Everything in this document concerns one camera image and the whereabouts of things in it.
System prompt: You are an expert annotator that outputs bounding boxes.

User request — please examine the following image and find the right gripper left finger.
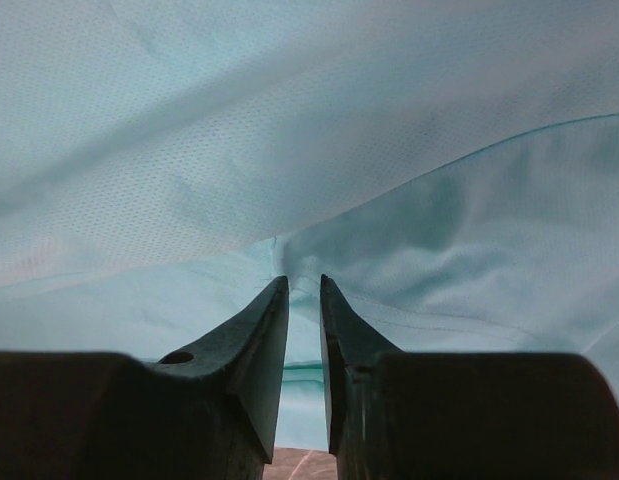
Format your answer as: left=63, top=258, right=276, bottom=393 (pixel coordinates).
left=156, top=276, right=289, bottom=479

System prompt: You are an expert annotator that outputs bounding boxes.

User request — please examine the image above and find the teal t shirt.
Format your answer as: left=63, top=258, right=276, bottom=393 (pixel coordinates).
left=0, top=1, right=619, bottom=449

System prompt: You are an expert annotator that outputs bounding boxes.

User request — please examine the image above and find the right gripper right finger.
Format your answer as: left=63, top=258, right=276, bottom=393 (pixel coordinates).
left=320, top=274, right=407, bottom=479

